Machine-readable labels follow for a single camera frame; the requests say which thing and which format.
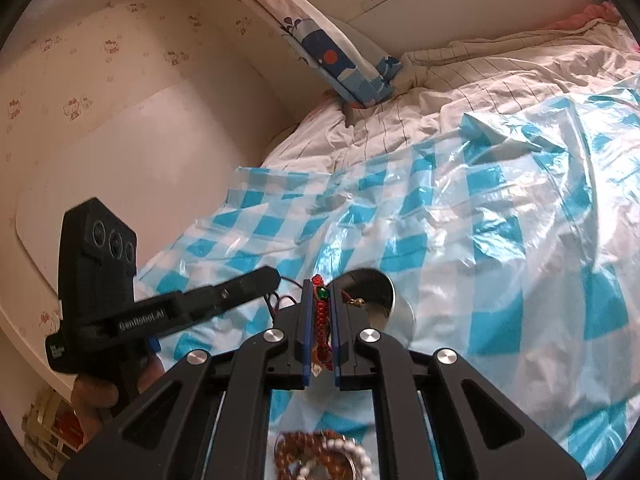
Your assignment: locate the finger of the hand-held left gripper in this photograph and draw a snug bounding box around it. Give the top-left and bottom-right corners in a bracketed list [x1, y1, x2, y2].
[172, 266, 282, 322]

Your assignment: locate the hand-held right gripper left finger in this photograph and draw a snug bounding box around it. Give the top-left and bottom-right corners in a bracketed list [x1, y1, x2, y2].
[59, 279, 313, 480]

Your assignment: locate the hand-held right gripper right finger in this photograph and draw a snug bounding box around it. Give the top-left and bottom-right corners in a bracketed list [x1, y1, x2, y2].
[332, 287, 587, 480]

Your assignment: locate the red braided bracelet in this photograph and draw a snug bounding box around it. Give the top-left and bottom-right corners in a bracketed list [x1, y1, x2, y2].
[267, 274, 367, 377]

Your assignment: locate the round metal tin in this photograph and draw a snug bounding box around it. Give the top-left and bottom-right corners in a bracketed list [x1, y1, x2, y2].
[336, 269, 417, 350]

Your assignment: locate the brown bead bracelet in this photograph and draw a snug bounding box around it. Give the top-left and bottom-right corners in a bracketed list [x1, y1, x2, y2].
[273, 430, 332, 480]

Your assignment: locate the white pearl bracelet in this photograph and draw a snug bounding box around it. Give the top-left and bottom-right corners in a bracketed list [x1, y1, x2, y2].
[299, 437, 374, 480]

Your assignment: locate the person's left hand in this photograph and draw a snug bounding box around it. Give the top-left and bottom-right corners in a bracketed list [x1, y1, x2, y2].
[70, 357, 167, 442]

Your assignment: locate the white rounded panel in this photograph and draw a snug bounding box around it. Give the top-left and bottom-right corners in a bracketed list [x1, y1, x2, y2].
[15, 79, 301, 293]

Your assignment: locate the blue checked plastic sheet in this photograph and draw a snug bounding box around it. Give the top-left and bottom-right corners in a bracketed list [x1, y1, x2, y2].
[135, 77, 640, 480]

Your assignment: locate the white striped duvet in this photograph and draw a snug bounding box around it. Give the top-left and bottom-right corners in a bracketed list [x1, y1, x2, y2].
[260, 12, 640, 201]

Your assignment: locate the whale print pillow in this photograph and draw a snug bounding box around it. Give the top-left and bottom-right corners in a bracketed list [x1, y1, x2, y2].
[190, 0, 407, 109]

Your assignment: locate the pink cloth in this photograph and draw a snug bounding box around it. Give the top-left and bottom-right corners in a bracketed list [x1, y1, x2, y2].
[545, 1, 624, 32]

